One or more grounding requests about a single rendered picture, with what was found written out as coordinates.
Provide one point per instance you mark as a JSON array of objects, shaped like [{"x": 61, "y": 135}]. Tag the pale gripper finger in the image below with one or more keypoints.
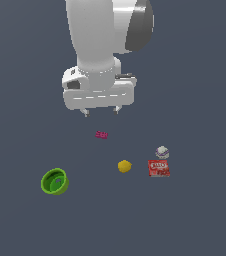
[
  {"x": 116, "y": 109},
  {"x": 84, "y": 112}
]

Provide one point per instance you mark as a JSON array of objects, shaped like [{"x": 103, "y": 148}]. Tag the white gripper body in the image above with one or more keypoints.
[{"x": 98, "y": 96}]

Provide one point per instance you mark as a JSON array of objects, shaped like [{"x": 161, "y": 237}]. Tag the magenta toy brick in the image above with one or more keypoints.
[{"x": 101, "y": 134}]

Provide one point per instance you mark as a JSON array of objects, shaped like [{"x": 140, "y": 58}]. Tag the yellow lemon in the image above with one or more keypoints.
[{"x": 124, "y": 166}]

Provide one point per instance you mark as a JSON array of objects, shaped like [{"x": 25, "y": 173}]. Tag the white purple ball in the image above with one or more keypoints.
[{"x": 162, "y": 152}]

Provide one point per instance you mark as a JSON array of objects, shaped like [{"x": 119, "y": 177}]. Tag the red gelatin box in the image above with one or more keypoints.
[{"x": 158, "y": 168}]

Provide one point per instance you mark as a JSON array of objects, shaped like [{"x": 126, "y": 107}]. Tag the green cup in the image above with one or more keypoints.
[{"x": 54, "y": 181}]

